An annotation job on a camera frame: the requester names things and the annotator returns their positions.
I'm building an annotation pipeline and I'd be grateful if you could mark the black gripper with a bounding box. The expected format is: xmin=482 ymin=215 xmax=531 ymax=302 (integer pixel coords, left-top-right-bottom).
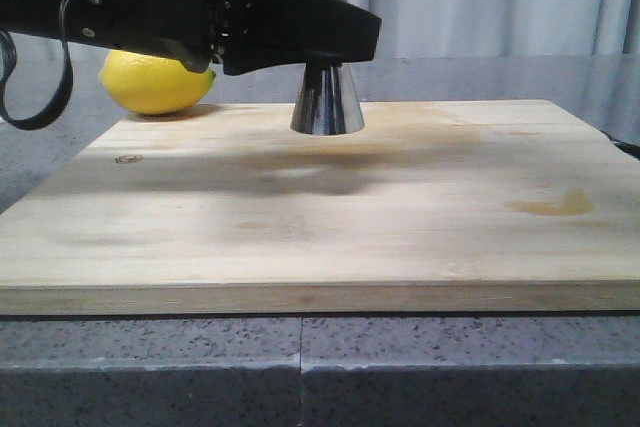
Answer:
xmin=65 ymin=0 xmax=381 ymax=76

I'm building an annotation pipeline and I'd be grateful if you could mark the steel double jigger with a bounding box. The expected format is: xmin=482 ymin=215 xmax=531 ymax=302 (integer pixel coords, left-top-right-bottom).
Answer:
xmin=290 ymin=63 xmax=365 ymax=136

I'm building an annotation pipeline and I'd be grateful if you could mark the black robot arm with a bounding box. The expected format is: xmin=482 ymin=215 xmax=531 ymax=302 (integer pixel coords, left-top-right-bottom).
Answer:
xmin=1 ymin=0 xmax=381 ymax=75

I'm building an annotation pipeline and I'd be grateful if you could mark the yellow lemon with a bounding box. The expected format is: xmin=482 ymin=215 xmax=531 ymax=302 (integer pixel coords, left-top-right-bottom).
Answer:
xmin=99 ymin=50 xmax=216 ymax=115

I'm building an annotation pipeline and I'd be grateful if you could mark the wooden cutting board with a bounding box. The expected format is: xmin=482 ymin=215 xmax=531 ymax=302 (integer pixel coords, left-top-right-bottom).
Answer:
xmin=1 ymin=100 xmax=639 ymax=315

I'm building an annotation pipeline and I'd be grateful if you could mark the black flat cable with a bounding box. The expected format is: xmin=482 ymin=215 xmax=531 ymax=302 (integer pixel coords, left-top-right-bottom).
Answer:
xmin=0 ymin=0 xmax=109 ymax=132

